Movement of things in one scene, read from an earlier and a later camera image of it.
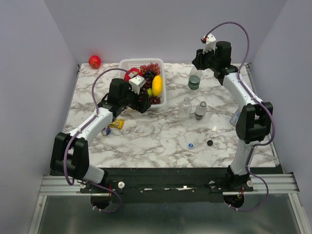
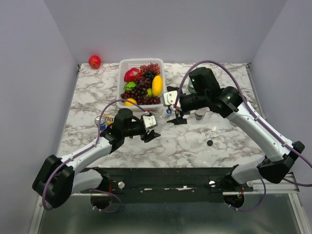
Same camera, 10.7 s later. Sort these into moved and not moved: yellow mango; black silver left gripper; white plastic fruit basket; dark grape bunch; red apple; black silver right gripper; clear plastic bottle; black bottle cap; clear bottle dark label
Moved: black silver left gripper; black silver right gripper; clear plastic bottle
Not moved: dark grape bunch; white plastic fruit basket; clear bottle dark label; red apple; yellow mango; black bottle cap
